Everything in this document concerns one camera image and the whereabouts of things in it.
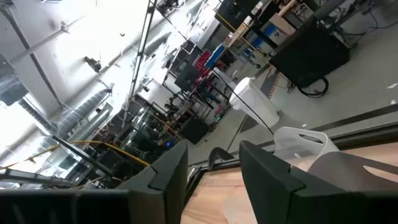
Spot small hazard-striped floor mat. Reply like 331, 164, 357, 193
259, 67, 282, 100

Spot coiled black cable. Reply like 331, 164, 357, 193
297, 75, 330, 99

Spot yellow cable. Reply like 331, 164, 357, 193
0, 139, 150, 171

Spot black metal truss pole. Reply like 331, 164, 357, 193
120, 0, 158, 128

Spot blue panel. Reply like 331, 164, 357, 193
205, 43, 226, 69

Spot black speaker box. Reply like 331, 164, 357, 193
179, 115, 210, 146

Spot clear bin with red sticker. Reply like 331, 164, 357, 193
272, 126, 340, 172

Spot long black floor cable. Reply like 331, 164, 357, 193
211, 68, 275, 136

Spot black table clamp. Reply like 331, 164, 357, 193
207, 146, 236, 170

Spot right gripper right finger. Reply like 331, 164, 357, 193
238, 139, 398, 224

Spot black background screen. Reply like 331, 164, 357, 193
174, 60, 200, 93

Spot black ceiling spotlight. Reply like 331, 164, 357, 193
84, 56, 103, 73

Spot black cabinet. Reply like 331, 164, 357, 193
214, 0, 261, 32

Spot red storage crates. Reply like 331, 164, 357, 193
195, 49, 212, 75

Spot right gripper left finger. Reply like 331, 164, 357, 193
0, 139, 189, 224

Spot black equipment case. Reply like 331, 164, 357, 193
269, 17, 351, 90

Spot grey plastic bin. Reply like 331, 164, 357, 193
307, 151, 398, 192

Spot white blue cardboard box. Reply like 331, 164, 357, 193
264, 14, 296, 47

